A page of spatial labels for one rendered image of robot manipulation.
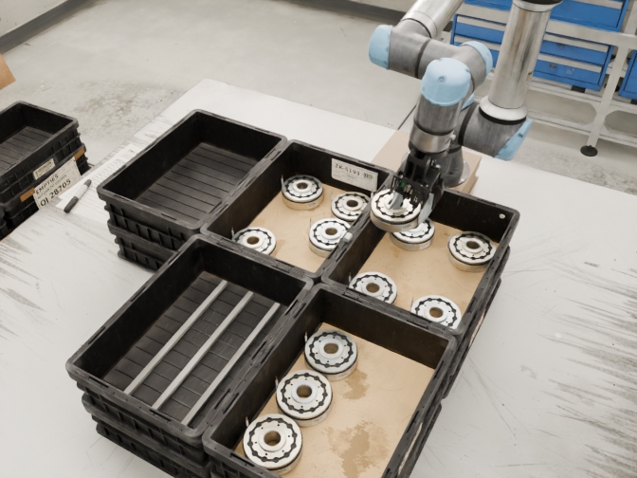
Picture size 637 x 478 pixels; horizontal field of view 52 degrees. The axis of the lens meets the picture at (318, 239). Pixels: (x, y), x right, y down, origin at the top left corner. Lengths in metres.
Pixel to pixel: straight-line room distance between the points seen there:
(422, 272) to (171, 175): 0.71
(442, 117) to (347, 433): 0.58
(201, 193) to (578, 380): 0.99
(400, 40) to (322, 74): 2.60
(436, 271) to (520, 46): 0.53
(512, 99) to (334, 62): 2.43
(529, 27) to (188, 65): 2.75
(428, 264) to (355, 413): 0.42
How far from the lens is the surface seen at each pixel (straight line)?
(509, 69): 1.58
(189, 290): 1.45
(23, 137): 2.70
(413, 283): 1.44
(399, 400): 1.25
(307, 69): 3.88
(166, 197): 1.69
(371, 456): 1.19
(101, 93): 3.86
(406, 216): 1.32
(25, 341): 1.64
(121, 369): 1.35
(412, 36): 1.24
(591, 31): 3.12
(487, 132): 1.65
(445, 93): 1.10
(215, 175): 1.73
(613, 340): 1.63
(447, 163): 1.75
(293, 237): 1.53
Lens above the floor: 1.88
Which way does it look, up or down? 44 degrees down
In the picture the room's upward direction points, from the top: 1 degrees counter-clockwise
